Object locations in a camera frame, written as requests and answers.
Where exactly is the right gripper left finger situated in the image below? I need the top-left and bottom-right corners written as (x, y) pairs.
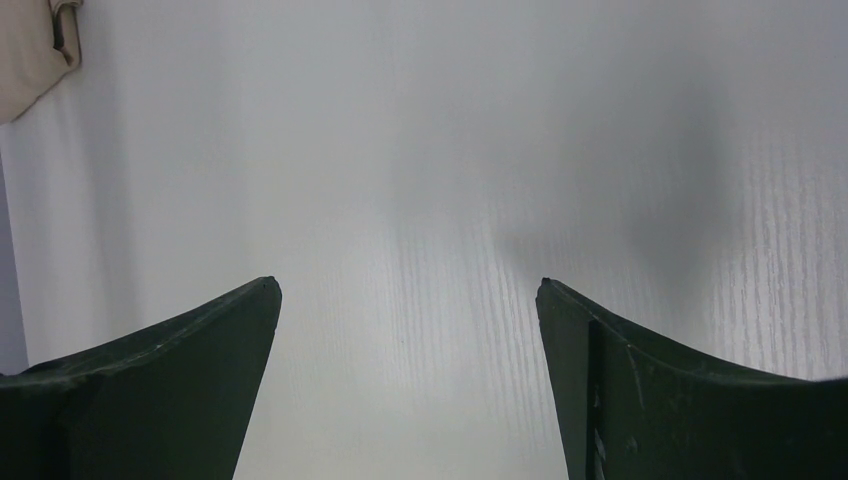
top-left (1, 276), bottom-right (282, 479)

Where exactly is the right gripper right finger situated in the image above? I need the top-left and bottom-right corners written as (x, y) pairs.
top-left (536, 278), bottom-right (847, 479)

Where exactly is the beige t shirt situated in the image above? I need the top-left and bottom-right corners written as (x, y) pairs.
top-left (1, 0), bottom-right (83, 124)

